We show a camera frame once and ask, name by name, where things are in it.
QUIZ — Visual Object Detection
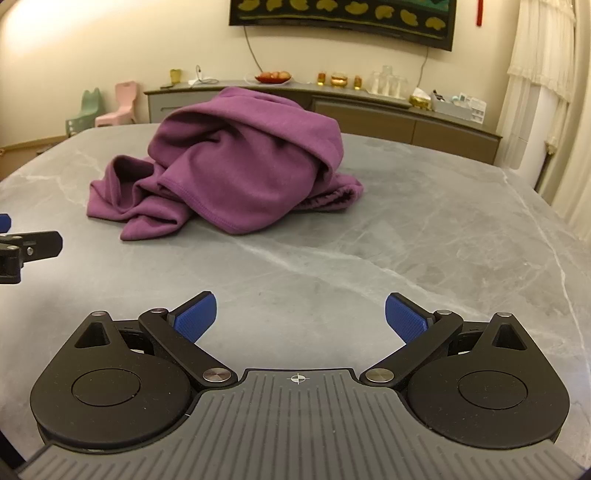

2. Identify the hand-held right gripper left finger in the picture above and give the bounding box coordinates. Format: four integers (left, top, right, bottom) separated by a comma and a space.
69, 291, 238, 386

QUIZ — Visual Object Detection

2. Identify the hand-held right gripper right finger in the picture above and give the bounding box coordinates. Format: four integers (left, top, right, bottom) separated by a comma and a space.
359, 292, 532, 386

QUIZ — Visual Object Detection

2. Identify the purple garment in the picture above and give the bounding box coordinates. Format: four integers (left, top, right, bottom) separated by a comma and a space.
87, 87, 365, 243

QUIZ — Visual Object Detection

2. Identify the green child chair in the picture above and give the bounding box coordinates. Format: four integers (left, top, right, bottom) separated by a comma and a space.
65, 88, 103, 139

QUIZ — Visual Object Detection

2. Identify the pink child chair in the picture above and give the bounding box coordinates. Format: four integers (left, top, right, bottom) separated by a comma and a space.
95, 80, 139, 127

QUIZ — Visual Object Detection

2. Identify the long grey brown sideboard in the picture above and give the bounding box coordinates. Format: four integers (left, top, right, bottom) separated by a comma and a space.
144, 82, 504, 167

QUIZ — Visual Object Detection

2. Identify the grey organiser box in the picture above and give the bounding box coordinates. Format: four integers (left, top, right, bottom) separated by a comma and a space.
429, 90, 488, 123

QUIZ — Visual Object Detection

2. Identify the white curtain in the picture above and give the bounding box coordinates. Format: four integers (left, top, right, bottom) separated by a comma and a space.
536, 0, 591, 241

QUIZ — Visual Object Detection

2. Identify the white standing air conditioner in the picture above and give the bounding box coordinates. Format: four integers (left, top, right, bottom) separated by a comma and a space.
496, 74, 573, 190

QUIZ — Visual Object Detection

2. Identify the set of clear glasses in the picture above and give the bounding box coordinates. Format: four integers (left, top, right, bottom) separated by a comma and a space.
369, 65, 410, 97

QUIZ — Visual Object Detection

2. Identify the red plate of fruit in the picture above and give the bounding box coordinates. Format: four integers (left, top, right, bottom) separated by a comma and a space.
255, 70, 293, 85

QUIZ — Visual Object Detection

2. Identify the white lace cover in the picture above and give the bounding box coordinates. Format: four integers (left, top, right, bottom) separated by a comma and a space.
507, 0, 578, 112

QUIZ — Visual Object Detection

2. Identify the white charger cable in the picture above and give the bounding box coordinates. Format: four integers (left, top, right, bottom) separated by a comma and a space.
188, 65, 220, 86

